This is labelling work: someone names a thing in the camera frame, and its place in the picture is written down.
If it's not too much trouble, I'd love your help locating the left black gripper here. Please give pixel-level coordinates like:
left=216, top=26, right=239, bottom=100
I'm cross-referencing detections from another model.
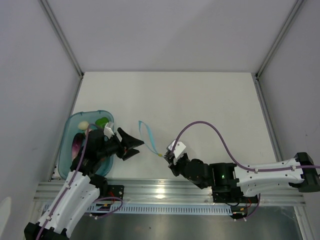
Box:
left=97, top=127, right=144, bottom=161

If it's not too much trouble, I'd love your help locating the clear zip top bag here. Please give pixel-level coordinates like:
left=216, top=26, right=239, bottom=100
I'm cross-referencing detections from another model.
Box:
left=138, top=120, right=164, bottom=158

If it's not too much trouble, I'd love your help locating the green toy bell pepper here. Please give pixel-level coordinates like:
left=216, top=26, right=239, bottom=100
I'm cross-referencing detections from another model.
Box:
left=95, top=117, right=110, bottom=128

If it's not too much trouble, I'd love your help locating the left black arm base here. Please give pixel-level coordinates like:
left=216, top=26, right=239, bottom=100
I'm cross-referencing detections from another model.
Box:
left=98, top=185, right=125, bottom=201

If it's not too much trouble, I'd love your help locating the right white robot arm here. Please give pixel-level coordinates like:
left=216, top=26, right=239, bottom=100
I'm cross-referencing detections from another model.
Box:
left=164, top=152, right=320, bottom=202

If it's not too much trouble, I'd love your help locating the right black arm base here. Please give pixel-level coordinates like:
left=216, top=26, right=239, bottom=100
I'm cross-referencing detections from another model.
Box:
left=212, top=187, right=258, bottom=206

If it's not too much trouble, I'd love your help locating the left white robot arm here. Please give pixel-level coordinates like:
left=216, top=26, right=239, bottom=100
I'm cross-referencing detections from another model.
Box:
left=24, top=127, right=144, bottom=240

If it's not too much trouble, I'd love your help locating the white toy egg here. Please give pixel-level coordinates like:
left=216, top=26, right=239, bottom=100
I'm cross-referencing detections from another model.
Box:
left=77, top=121, right=89, bottom=131

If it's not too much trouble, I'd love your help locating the purple toy eggplant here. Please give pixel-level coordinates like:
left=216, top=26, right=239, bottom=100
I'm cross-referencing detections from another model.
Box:
left=71, top=132, right=85, bottom=161

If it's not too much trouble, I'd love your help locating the teal plastic tray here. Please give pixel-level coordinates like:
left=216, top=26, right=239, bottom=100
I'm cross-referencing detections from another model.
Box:
left=57, top=110, right=114, bottom=180

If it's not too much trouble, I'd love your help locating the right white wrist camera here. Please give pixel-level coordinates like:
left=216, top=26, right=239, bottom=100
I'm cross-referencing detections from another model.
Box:
left=165, top=139, right=187, bottom=161

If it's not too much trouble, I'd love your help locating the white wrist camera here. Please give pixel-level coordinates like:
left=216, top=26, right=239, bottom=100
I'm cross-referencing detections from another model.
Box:
left=165, top=139, right=187, bottom=161
left=103, top=121, right=115, bottom=139

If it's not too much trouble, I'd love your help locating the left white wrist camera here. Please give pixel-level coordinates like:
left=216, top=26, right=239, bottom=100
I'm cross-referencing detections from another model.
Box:
left=103, top=121, right=115, bottom=139

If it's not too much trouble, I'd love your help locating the white slotted cable duct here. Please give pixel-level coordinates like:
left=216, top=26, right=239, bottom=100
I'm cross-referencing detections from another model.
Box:
left=87, top=203, right=232, bottom=215

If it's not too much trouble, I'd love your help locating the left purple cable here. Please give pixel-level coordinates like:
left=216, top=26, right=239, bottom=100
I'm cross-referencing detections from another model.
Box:
left=37, top=122, right=106, bottom=238

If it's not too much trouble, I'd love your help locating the aluminium mounting rail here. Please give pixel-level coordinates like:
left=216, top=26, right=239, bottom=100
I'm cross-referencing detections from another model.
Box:
left=33, top=177, right=307, bottom=207

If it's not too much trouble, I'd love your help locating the left aluminium frame post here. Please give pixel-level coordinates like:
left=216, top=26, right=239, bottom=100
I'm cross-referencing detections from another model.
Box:
left=38, top=0, right=84, bottom=79

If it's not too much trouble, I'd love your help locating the aluminium frame post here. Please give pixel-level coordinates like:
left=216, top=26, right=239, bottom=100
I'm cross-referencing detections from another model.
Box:
left=255, top=0, right=307, bottom=80
left=38, top=0, right=84, bottom=79

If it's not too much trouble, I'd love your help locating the right aluminium frame post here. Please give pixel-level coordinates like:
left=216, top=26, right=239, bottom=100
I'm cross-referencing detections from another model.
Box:
left=255, top=0, right=307, bottom=80

